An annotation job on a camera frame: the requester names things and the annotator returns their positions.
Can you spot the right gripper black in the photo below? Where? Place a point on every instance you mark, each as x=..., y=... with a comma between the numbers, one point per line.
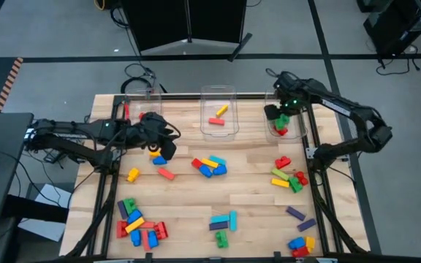
x=272, y=112

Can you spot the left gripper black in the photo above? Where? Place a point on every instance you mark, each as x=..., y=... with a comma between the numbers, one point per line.
x=152, y=129

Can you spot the green chunky toy block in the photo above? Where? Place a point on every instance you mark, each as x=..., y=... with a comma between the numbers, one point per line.
x=281, y=121
x=295, y=185
x=129, y=205
x=221, y=239

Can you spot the yellow slim toy block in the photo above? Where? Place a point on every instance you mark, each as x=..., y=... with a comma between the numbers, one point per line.
x=280, y=182
x=209, y=163
x=222, y=110
x=134, y=225

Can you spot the red slim toy block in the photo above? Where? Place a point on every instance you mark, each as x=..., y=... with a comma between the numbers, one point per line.
x=216, y=121
x=166, y=173
x=145, y=242
x=147, y=225

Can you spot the teal slim toy block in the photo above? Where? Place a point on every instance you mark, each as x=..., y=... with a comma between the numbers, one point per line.
x=233, y=220
x=220, y=218
x=218, y=160

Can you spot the purple slim toy block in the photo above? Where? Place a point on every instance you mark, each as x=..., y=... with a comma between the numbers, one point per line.
x=122, y=210
x=306, y=225
x=295, y=213
x=218, y=226

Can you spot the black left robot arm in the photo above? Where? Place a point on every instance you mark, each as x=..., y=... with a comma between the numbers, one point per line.
x=86, y=128

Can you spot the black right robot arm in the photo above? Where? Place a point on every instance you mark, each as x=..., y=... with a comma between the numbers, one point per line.
x=320, y=95

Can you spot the clear plastic bin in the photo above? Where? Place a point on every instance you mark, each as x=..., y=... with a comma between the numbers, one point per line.
x=148, y=98
x=232, y=128
x=294, y=133

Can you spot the lime green slim toy block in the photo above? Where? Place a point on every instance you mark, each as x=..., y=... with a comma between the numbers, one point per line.
x=280, y=174

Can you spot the black folding divider screen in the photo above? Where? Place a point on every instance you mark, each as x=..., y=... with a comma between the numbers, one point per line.
x=159, y=22

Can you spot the black equipment cabinet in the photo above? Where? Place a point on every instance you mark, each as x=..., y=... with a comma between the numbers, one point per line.
x=397, y=25

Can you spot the silver aluminium bracket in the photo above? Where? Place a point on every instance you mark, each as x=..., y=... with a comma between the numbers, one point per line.
x=310, y=153

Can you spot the black aluminium rig frame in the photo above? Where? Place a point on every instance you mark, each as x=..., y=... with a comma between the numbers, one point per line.
x=112, y=182

